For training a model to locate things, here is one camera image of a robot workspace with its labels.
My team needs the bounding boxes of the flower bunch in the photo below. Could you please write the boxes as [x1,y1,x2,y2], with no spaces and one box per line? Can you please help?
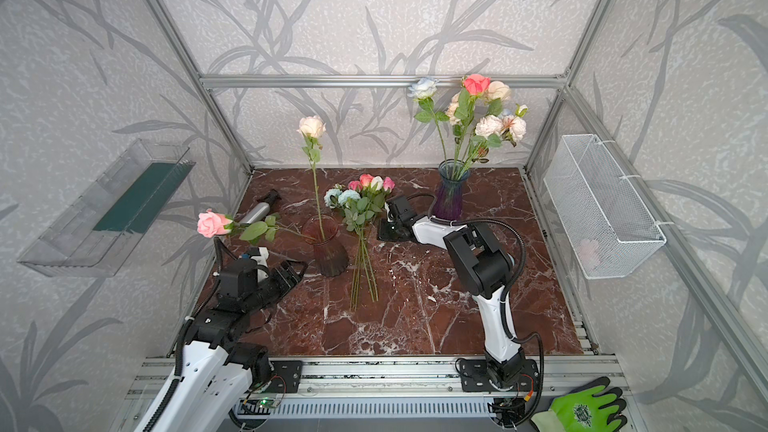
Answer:
[324,174,396,310]

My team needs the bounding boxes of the purple blue glass vase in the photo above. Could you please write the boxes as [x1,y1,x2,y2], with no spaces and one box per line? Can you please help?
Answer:
[432,159,470,221]

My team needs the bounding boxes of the pink rose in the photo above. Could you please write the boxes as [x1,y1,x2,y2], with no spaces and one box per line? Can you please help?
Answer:
[197,209,315,245]

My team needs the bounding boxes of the dark red glass vase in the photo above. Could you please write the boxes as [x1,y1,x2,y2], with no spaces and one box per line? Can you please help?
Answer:
[302,215,349,278]

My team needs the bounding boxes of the peach rose stem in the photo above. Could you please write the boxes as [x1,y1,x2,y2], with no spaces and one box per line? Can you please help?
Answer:
[445,93,464,160]

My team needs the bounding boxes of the cream rose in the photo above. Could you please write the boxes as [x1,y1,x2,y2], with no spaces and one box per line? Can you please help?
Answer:
[298,115,326,241]

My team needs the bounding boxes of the white pink peony stem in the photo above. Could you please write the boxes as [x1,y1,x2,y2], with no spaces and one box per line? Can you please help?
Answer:
[459,104,529,177]

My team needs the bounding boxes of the pink red rose stem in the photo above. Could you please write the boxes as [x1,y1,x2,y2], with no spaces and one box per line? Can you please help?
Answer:
[456,74,491,160]

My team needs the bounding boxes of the cream pink rose stem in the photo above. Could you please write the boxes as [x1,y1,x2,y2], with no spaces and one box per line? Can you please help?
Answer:
[480,81,511,117]

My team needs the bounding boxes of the pale blue rose stem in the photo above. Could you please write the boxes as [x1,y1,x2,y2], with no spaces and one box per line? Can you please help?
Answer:
[408,77,448,160]

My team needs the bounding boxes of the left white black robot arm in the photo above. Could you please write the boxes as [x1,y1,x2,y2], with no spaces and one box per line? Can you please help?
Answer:
[135,253,308,431]

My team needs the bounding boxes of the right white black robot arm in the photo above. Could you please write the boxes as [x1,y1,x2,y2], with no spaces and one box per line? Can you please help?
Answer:
[379,196,537,391]

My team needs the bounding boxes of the silver spray bottle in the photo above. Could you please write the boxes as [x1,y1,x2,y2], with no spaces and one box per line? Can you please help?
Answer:
[239,189,281,225]

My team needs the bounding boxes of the green circuit board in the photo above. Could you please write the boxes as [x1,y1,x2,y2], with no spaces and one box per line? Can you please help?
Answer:
[240,397,282,416]

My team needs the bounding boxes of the pink object in basket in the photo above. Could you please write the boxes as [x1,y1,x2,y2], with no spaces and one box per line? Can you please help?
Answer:
[577,239,601,272]

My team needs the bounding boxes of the green black work glove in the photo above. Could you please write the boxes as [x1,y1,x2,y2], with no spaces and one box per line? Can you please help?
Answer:
[531,376,627,432]

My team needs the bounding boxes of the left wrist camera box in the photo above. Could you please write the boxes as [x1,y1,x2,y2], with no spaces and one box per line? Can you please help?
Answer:
[240,247,269,282]

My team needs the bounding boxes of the right black corrugated cable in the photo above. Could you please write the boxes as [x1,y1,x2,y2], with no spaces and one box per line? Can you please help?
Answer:
[407,193,545,427]

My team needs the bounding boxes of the black corrugated cable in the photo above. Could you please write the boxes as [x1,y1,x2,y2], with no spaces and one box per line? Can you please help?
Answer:
[407,193,545,427]
[140,236,241,432]

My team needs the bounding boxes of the left black corrugated cable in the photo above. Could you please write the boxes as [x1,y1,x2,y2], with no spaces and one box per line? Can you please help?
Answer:
[140,236,241,432]

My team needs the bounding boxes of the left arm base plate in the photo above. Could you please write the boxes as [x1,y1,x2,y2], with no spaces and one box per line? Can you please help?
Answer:
[257,360,304,395]

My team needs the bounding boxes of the aluminium front rail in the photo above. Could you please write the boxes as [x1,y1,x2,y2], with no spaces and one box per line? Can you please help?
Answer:
[125,355,628,400]

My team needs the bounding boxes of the clear plastic wall tray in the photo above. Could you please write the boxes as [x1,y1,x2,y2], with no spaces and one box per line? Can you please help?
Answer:
[18,139,195,278]

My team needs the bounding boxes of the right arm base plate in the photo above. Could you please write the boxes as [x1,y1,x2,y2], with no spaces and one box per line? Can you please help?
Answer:
[454,358,539,393]

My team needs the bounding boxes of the white wire mesh basket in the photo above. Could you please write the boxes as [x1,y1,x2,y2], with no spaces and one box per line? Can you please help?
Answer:
[544,134,667,280]

